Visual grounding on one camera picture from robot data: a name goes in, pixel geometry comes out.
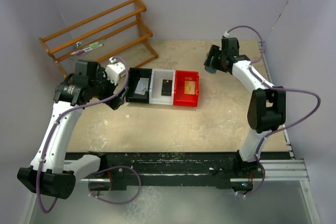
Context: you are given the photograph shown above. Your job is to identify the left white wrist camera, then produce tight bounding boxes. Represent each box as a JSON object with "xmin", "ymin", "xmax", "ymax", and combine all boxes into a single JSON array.
[{"xmin": 105, "ymin": 57, "xmax": 126, "ymax": 85}]

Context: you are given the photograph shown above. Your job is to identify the wooden rack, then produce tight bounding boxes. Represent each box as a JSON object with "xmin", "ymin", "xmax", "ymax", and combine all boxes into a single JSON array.
[{"xmin": 38, "ymin": 0, "xmax": 159, "ymax": 80}]

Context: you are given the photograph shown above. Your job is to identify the silver credit card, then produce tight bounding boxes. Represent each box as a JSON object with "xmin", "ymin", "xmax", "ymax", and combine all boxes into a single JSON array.
[{"xmin": 134, "ymin": 78, "xmax": 150, "ymax": 95}]

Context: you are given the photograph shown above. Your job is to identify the white plastic bin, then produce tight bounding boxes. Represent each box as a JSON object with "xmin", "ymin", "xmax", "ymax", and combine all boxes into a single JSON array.
[{"xmin": 149, "ymin": 69, "xmax": 175, "ymax": 105}]

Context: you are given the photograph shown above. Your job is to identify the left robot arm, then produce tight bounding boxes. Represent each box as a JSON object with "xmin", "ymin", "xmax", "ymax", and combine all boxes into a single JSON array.
[{"xmin": 17, "ymin": 57, "xmax": 128, "ymax": 199}]

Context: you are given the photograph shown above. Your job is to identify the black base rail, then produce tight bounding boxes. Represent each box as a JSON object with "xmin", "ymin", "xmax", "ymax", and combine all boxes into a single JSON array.
[{"xmin": 65, "ymin": 151, "xmax": 266, "ymax": 190}]

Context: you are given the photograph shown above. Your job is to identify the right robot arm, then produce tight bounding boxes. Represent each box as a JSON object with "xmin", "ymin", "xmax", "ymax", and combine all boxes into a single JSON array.
[{"xmin": 204, "ymin": 35, "xmax": 286, "ymax": 173}]

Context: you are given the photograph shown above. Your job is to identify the green card holder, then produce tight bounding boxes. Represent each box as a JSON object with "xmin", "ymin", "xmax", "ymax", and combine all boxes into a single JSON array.
[{"xmin": 205, "ymin": 67, "xmax": 217, "ymax": 74}]

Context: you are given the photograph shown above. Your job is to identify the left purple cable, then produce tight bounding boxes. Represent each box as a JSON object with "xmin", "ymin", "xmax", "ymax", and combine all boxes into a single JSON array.
[{"xmin": 36, "ymin": 56, "xmax": 129, "ymax": 214}]

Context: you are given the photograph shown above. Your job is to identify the red plastic bin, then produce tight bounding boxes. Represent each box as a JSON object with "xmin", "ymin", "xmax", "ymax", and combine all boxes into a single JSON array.
[{"xmin": 173, "ymin": 70, "xmax": 200, "ymax": 108}]

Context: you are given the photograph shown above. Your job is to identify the black plastic bin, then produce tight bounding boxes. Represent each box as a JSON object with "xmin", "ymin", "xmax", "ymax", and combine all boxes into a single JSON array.
[{"xmin": 125, "ymin": 68, "xmax": 152, "ymax": 104}]

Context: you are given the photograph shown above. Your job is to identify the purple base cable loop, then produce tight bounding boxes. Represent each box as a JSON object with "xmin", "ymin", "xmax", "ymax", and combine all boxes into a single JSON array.
[{"xmin": 88, "ymin": 165, "xmax": 142, "ymax": 205}]

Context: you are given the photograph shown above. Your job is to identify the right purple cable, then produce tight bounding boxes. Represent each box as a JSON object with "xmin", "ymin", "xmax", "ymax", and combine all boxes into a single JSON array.
[{"xmin": 223, "ymin": 26, "xmax": 321, "ymax": 198}]

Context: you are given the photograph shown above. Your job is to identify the black credit card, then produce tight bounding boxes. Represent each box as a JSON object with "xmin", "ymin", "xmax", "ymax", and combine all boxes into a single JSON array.
[{"xmin": 161, "ymin": 79, "xmax": 173, "ymax": 96}]

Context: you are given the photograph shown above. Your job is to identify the orange credit card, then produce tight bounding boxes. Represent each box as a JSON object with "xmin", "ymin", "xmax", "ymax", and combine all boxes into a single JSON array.
[{"xmin": 184, "ymin": 78, "xmax": 196, "ymax": 95}]

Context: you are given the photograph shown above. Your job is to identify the pens on rack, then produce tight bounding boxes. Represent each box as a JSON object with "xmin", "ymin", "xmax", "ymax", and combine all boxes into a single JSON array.
[{"xmin": 70, "ymin": 40, "xmax": 104, "ymax": 60}]

